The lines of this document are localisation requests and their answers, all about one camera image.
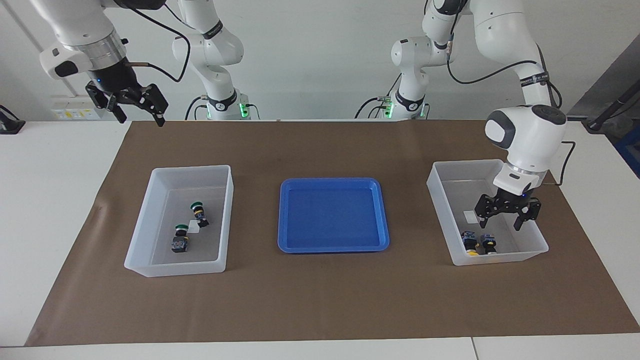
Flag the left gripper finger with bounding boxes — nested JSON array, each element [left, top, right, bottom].
[[474, 194, 497, 224], [514, 197, 542, 232]]

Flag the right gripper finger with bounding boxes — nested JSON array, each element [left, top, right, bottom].
[[139, 84, 169, 127], [85, 82, 127, 124]]

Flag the green push button switch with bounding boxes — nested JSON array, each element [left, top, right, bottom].
[[171, 224, 190, 254], [189, 201, 210, 229]]

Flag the translucent white plastic box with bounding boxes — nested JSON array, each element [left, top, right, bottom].
[[426, 159, 550, 267], [124, 165, 235, 278]]

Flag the blue crate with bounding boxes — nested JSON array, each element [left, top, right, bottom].
[[614, 132, 640, 178]]

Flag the blue plastic tray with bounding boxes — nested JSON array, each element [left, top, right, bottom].
[[277, 177, 391, 254]]

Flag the brown table mat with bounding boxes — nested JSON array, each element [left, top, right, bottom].
[[25, 120, 640, 347]]

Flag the white wall outlet box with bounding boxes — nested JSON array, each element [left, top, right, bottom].
[[50, 95, 107, 121]]

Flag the black base cable loop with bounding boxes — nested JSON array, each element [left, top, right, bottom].
[[184, 96, 208, 121]]

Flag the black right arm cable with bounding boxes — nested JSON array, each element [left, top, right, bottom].
[[125, 5, 192, 83]]

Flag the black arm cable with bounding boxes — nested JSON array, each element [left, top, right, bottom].
[[125, 5, 192, 83], [445, 40, 577, 187]]

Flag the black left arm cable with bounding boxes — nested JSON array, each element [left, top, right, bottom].
[[445, 40, 577, 187]]

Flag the black clamp mount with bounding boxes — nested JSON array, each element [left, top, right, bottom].
[[0, 104, 26, 135]]

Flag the white wall cable conduit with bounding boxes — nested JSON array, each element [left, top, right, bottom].
[[2, 0, 80, 98]]

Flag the black base cables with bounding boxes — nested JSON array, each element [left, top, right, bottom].
[[354, 75, 402, 120]]

